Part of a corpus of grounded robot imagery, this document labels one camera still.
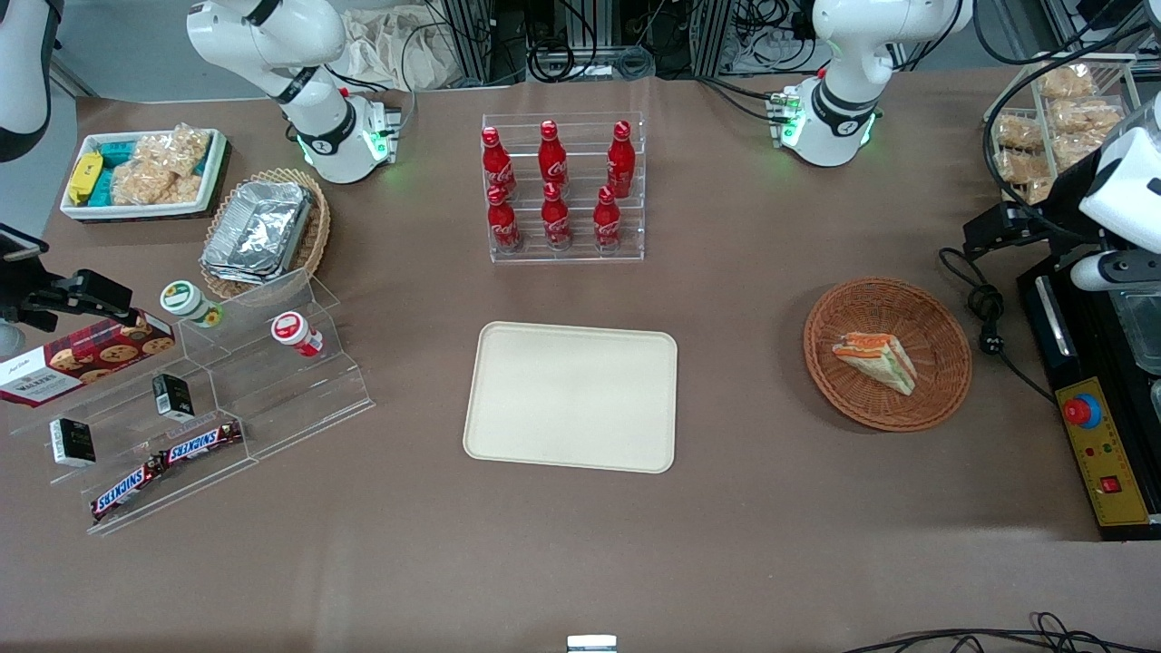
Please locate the green lid yogurt cup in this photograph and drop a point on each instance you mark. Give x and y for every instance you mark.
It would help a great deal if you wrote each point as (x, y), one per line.
(186, 299)

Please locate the clear plastic container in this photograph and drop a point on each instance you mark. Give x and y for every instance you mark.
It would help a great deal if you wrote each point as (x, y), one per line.
(1141, 331)

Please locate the clear acrylic stepped shelf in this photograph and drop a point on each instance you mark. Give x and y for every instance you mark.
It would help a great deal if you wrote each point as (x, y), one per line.
(272, 399)

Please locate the red cola bottle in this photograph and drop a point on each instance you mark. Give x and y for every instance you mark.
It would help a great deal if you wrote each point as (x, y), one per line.
(606, 222)
(502, 222)
(497, 165)
(552, 156)
(555, 219)
(620, 161)

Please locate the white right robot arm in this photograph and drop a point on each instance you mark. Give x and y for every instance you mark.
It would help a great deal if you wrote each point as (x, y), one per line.
(308, 54)

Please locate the brown wicker basket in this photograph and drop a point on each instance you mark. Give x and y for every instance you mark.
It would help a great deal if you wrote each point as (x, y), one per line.
(939, 363)

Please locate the red lid yogurt cup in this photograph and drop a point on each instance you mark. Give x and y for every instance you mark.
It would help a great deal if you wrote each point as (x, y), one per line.
(295, 332)

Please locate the small black box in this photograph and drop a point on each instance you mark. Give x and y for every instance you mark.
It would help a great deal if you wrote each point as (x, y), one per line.
(73, 442)
(172, 396)

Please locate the red tartan cookie box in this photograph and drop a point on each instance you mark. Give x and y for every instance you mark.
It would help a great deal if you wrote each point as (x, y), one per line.
(86, 358)

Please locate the clear puffed snack bag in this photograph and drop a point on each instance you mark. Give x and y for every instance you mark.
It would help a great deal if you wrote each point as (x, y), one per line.
(1087, 115)
(1072, 150)
(1067, 83)
(1014, 168)
(1018, 133)

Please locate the brown snickers bar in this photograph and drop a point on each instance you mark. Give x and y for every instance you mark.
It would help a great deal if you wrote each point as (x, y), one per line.
(127, 488)
(201, 443)

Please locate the black machine with emergency button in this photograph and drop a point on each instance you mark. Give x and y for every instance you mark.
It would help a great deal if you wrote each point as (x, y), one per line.
(1102, 453)

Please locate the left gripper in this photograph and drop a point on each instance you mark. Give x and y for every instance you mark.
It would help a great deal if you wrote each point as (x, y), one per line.
(1063, 207)

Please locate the clear rice cracker bag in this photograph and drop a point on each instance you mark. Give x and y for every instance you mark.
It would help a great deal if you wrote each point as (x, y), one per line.
(187, 147)
(188, 189)
(143, 184)

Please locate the white plastic bin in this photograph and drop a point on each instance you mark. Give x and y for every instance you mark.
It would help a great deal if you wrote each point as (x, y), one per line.
(213, 172)

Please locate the aluminium frame post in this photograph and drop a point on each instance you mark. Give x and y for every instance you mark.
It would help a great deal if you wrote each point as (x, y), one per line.
(712, 32)
(472, 36)

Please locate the beige plastic tray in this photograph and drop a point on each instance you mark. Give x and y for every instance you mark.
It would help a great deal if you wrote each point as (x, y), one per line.
(571, 396)

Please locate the teal snack pack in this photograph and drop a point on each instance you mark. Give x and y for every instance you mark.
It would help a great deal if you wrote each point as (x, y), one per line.
(118, 149)
(102, 188)

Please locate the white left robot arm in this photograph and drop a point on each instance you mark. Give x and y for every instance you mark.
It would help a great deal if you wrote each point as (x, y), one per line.
(848, 54)

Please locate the triangular sandwich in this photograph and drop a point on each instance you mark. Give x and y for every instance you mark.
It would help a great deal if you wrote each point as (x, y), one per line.
(878, 358)

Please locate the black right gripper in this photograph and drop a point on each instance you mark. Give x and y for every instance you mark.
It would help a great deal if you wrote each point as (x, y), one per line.
(36, 293)

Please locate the light oval wicker basket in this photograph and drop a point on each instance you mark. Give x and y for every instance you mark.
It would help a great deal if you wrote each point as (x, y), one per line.
(317, 227)

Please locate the yellow snack pack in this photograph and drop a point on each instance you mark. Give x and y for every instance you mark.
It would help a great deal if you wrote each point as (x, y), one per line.
(84, 178)

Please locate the silver foil tray stack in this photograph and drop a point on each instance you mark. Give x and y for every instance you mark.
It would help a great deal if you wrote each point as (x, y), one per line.
(258, 231)

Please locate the clear acrylic bottle rack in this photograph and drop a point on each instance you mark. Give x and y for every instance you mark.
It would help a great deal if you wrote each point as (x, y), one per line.
(580, 256)

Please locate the beige cloth bag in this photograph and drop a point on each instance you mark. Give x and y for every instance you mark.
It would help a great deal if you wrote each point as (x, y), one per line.
(390, 50)

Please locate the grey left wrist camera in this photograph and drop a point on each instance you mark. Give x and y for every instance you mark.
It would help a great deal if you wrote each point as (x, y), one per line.
(1116, 270)

